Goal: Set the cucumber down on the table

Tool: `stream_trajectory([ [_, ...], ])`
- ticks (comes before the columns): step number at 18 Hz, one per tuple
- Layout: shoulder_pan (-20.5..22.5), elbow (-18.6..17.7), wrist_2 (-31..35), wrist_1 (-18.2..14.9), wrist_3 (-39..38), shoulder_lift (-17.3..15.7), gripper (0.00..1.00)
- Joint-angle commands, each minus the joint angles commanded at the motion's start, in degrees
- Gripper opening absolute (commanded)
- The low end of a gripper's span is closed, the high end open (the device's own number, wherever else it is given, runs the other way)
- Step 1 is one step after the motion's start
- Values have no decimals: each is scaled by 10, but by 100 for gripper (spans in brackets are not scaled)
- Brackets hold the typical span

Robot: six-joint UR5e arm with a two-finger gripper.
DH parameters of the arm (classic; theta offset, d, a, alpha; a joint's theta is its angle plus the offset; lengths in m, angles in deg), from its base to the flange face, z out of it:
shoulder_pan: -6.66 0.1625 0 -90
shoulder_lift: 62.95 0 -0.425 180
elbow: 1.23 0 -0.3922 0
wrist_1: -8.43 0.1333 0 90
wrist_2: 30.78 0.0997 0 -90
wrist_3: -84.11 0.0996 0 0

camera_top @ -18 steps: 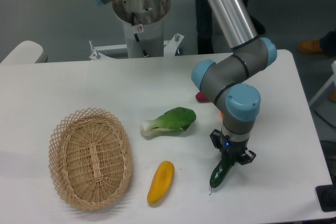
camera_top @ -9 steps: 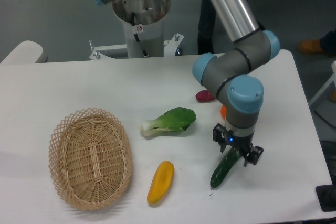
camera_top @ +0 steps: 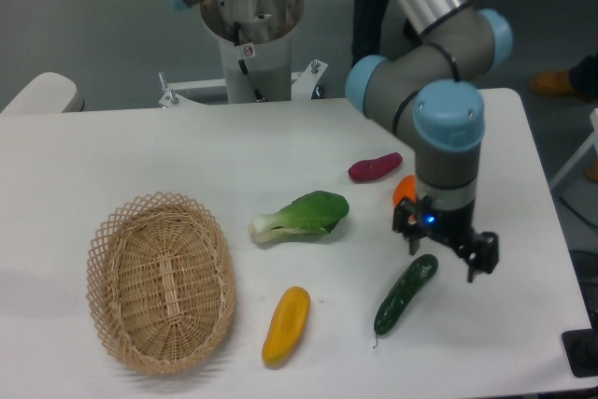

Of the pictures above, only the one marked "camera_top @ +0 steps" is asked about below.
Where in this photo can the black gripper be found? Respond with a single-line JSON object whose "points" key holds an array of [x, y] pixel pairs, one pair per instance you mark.
{"points": [[450, 228]]}

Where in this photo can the dark green cucumber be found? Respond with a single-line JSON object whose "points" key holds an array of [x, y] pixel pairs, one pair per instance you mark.
{"points": [[413, 279]]}

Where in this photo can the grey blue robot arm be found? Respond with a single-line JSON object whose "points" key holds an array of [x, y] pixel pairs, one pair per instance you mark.
{"points": [[425, 98]]}

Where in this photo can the orange fruit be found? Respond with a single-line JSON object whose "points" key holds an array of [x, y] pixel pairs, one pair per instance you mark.
{"points": [[406, 188]]}

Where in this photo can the purple sweet potato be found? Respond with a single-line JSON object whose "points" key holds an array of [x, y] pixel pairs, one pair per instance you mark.
{"points": [[374, 169]]}

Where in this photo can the green bok choy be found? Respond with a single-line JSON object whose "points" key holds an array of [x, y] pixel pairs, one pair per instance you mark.
{"points": [[315, 213]]}

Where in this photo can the black device at edge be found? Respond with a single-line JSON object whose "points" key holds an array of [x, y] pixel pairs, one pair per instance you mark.
{"points": [[581, 351]]}

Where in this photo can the white furniture at right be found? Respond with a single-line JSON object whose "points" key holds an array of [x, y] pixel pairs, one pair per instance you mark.
{"points": [[578, 155]]}

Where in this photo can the tan shoe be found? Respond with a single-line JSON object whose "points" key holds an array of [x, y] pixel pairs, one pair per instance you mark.
{"points": [[557, 83]]}

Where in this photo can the woven wicker basket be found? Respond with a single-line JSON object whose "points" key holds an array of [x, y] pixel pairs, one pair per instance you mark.
{"points": [[160, 284]]}

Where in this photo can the white chair armrest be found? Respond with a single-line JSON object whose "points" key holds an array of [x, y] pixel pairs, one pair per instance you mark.
{"points": [[48, 93]]}

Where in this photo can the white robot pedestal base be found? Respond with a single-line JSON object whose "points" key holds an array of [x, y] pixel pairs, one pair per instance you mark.
{"points": [[255, 45]]}

